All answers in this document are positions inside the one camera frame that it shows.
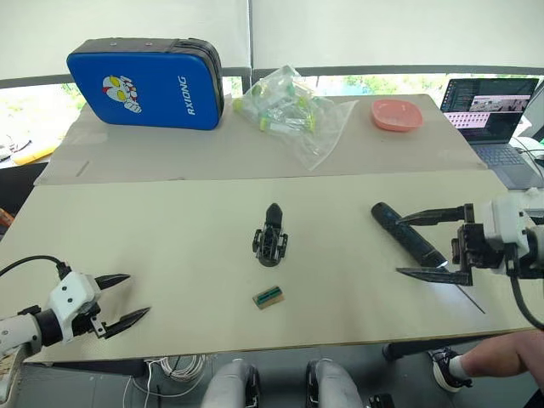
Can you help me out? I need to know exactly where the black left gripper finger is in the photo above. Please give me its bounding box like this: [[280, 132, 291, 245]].
[[93, 274, 132, 293], [103, 306, 152, 340]]

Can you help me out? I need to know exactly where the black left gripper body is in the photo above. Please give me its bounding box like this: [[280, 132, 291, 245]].
[[71, 303, 108, 340]]

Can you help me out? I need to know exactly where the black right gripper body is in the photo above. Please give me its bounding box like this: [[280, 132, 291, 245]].
[[450, 203, 511, 274]]

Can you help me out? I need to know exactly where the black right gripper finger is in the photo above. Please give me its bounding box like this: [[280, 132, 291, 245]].
[[395, 265, 474, 288], [394, 205, 466, 228]]

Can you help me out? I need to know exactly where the black electric screwdriver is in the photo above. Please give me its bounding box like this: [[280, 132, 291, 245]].
[[370, 201, 486, 315]]

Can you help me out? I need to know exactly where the small tan green finger piece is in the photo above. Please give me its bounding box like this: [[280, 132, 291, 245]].
[[252, 285, 286, 312]]

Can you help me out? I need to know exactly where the black loose gripper body part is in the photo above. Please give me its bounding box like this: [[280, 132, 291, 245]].
[[252, 202, 291, 269]]

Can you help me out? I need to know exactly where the black table foot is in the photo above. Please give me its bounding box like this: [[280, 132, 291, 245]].
[[381, 338, 439, 363]]

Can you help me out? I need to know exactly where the dark sneaker with white sock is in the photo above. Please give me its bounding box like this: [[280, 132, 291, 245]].
[[428, 347, 473, 394]]

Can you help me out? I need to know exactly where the person's bare leg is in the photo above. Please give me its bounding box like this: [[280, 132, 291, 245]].
[[460, 328, 544, 380]]

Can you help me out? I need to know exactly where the pink plastic bowl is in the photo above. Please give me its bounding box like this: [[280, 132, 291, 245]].
[[370, 99, 424, 133]]

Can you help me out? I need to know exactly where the open grey laptop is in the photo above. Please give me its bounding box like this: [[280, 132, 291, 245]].
[[439, 76, 544, 190]]

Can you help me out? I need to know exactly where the yellow flat object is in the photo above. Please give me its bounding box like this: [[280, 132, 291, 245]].
[[9, 142, 59, 167]]

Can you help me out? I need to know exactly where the brown cardboard sheet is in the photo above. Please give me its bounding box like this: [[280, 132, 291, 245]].
[[32, 93, 488, 187]]

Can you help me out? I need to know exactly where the clear bag of plastic tubes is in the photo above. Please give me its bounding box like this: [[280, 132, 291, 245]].
[[232, 64, 356, 173]]

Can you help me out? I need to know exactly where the blue padded cartoon case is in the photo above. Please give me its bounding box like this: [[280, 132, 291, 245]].
[[65, 37, 225, 132]]

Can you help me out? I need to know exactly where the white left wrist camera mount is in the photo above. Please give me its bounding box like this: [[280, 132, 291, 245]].
[[45, 271, 103, 343]]

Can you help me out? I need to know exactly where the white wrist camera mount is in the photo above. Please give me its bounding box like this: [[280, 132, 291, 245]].
[[482, 188, 533, 257], [45, 271, 103, 343]]

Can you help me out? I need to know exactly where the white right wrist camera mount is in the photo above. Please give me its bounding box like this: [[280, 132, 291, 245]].
[[482, 188, 533, 257]]

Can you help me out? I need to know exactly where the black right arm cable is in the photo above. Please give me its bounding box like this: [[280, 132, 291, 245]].
[[508, 250, 544, 332]]

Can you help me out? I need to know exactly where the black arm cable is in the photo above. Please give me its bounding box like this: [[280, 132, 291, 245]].
[[508, 250, 544, 332], [0, 255, 70, 281]]

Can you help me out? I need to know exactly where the coiled white cable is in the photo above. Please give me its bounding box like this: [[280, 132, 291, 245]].
[[122, 354, 207, 408]]

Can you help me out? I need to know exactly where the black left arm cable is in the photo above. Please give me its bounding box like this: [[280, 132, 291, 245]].
[[0, 255, 70, 281]]

